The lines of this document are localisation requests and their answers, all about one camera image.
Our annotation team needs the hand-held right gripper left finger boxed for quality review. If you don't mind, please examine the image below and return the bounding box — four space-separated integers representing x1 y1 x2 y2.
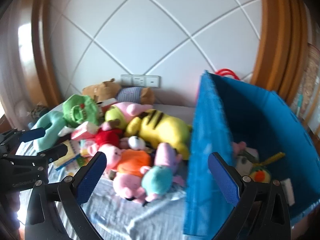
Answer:
24 152 107 240

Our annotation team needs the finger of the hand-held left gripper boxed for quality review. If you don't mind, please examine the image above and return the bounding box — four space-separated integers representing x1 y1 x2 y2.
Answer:
6 144 69 170
0 127 45 150

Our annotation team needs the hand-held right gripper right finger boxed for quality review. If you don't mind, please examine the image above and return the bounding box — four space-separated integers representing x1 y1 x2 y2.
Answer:
208 152 292 240

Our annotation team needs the green and orange medicine box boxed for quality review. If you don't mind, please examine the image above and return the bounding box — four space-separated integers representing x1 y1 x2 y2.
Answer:
54 140 83 168

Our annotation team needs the yellow stick duck toy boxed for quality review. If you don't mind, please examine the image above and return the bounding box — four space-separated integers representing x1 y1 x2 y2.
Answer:
250 152 286 183

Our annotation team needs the blue fabric storage bin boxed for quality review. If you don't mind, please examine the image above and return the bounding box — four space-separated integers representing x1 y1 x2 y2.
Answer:
184 70 320 240

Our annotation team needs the colourful booklet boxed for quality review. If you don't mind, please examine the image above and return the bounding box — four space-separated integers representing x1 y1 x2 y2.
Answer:
65 155 96 176

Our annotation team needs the teal neck pillow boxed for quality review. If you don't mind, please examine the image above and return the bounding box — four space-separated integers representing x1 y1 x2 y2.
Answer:
32 111 67 151

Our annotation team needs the dark bag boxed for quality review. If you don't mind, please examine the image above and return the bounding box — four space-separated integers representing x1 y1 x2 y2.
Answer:
29 105 50 121

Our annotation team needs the yellow soap packet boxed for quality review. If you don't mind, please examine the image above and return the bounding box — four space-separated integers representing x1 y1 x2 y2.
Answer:
80 139 96 156

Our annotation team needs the small pink plush toy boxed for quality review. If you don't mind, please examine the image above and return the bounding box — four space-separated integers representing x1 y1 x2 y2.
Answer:
232 141 247 156

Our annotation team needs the pink tissue pack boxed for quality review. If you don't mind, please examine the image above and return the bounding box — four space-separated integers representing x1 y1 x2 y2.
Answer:
71 121 98 140

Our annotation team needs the red shirt plush toy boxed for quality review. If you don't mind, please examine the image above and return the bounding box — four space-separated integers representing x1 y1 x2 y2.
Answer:
95 127 123 147

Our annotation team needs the white dog plush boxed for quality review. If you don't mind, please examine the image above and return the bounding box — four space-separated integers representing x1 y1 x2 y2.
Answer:
127 136 147 151

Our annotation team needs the small white box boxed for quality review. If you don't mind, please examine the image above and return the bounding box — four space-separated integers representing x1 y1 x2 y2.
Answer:
281 178 296 206

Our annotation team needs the pink and green plush toy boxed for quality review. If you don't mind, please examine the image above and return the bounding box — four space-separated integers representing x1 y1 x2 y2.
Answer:
104 102 153 130

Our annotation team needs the red and white box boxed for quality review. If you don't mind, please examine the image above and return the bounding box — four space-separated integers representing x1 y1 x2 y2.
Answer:
99 98 118 114

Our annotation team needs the yellow tiger plush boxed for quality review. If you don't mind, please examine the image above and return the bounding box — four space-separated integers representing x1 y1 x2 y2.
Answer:
124 109 192 160

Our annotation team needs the brown bear plush striped shirt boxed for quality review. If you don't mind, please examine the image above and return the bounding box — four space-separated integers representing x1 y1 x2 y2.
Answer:
82 78 155 103

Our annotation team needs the curved wooden frame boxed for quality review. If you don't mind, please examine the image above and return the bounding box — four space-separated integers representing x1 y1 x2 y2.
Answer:
31 0 63 106
250 0 310 106

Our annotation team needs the red handle behind bin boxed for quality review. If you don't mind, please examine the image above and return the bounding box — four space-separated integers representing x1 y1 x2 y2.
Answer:
214 68 241 81

